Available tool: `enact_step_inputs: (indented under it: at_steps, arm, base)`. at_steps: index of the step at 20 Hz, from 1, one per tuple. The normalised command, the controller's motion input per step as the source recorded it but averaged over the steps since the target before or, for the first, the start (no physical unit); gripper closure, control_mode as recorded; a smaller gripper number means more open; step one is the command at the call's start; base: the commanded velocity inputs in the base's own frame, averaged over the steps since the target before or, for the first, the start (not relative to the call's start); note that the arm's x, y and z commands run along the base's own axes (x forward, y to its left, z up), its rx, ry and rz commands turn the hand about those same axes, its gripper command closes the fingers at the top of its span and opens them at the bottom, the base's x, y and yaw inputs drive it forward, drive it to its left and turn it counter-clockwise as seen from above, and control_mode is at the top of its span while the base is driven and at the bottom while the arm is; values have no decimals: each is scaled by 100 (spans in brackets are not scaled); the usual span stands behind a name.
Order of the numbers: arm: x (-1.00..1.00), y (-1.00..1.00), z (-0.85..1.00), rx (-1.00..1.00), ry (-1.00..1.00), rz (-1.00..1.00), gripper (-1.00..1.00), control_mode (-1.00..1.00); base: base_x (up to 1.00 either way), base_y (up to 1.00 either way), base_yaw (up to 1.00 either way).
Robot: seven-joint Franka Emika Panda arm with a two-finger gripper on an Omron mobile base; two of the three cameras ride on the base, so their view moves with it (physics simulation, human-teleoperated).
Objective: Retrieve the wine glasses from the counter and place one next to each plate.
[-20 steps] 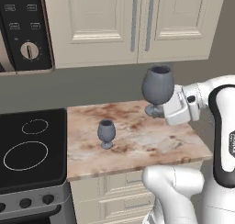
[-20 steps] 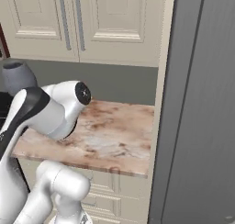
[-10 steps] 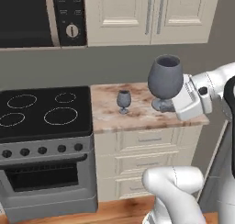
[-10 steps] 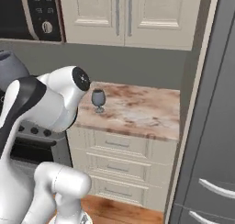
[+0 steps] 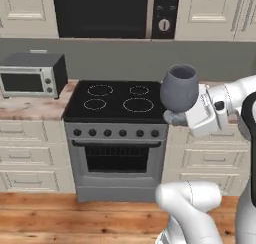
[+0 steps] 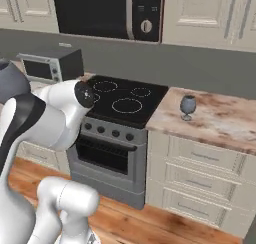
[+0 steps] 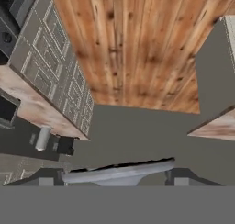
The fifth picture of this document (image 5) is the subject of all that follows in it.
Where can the black oven knob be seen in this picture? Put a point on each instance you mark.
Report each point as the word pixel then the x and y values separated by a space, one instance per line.
pixel 92 132
pixel 123 133
pixel 107 132
pixel 155 133
pixel 77 132
pixel 140 133

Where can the black hob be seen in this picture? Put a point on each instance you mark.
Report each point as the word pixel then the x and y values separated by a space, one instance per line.
pixel 115 101

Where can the black built-in microwave oven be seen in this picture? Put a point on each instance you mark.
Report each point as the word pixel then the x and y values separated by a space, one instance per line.
pixel 100 11

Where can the grey toaster oven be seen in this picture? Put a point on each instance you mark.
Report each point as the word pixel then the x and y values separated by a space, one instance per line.
pixel 30 78

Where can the cream wall cupboard door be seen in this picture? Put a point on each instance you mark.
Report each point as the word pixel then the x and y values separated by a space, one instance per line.
pixel 250 18
pixel 26 8
pixel 206 11

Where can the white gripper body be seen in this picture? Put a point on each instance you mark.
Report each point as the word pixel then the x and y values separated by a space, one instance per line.
pixel 202 119

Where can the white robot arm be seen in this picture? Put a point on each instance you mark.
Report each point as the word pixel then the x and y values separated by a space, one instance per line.
pixel 188 203

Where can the grey wine glass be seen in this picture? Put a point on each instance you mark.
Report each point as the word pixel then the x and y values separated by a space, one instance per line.
pixel 179 91

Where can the cream drawer front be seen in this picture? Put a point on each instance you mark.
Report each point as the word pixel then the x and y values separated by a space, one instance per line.
pixel 36 156
pixel 206 158
pixel 40 181
pixel 230 183
pixel 180 136
pixel 33 132

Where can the white wall socket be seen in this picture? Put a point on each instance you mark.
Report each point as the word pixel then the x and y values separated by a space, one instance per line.
pixel 38 51

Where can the grey oven door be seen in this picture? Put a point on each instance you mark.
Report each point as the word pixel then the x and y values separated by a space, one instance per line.
pixel 116 179

